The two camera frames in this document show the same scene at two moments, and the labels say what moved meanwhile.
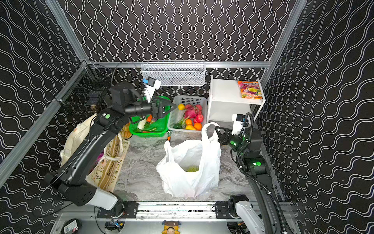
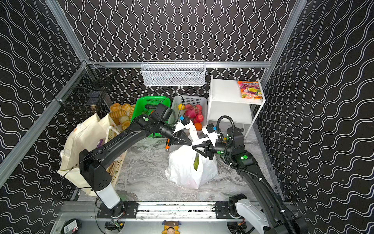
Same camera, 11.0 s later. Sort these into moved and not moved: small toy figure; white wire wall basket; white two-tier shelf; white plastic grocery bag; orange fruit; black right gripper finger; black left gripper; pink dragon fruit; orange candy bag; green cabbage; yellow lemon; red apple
Moved: white plastic grocery bag; green cabbage; black left gripper; black right gripper finger
Not moved: pink dragon fruit; white two-tier shelf; yellow lemon; orange candy bag; orange fruit; red apple; white wire wall basket; small toy figure
